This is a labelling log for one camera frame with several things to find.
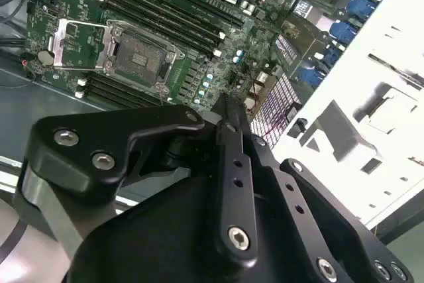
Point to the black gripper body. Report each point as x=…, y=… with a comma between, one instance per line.
x=165, y=230

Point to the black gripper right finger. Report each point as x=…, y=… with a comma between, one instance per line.
x=304, y=223

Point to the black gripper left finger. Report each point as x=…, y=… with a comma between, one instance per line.
x=76, y=163

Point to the metal socket cover frame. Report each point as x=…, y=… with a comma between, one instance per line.
x=57, y=44

